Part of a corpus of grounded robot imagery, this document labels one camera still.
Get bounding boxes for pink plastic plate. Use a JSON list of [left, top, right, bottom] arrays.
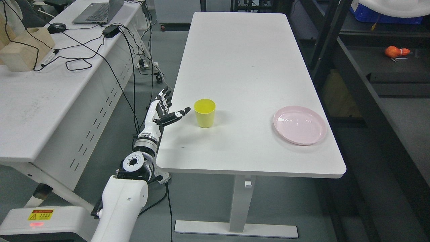
[[273, 106, 327, 146]]

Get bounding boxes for orange toy on shelf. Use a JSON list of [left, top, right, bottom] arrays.
[[384, 46, 411, 62]]

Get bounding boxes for black computer mouse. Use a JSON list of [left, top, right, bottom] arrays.
[[47, 23, 67, 34]]

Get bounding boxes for grey laptop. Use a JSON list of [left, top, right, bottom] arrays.
[[72, 0, 125, 25]]

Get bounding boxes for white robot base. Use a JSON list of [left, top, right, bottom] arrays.
[[0, 206, 98, 242]]

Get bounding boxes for white standing desk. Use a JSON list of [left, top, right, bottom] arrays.
[[157, 12, 346, 242]]

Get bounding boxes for white power strip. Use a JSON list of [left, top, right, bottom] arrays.
[[135, 59, 151, 70]]

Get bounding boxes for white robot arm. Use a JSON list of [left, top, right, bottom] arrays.
[[91, 133, 162, 242]]

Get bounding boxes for white side desk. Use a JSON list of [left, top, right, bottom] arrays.
[[0, 0, 146, 211]]

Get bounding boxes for black white marker pen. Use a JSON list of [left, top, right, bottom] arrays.
[[41, 49, 59, 68]]

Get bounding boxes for black looped cable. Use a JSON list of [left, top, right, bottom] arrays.
[[34, 24, 108, 72]]

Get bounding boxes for wooden block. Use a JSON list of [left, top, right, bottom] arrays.
[[0, 27, 55, 72]]

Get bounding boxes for black power adapter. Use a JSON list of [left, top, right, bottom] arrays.
[[102, 25, 120, 38]]

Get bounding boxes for grey desk control box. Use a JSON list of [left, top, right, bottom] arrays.
[[147, 171, 171, 184]]

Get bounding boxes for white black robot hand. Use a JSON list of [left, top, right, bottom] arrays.
[[138, 87, 191, 142]]

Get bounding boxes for yellow plastic cup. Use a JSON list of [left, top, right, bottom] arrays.
[[194, 98, 216, 128]]

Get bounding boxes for black metal shelf left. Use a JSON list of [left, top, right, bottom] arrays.
[[288, 0, 429, 242]]

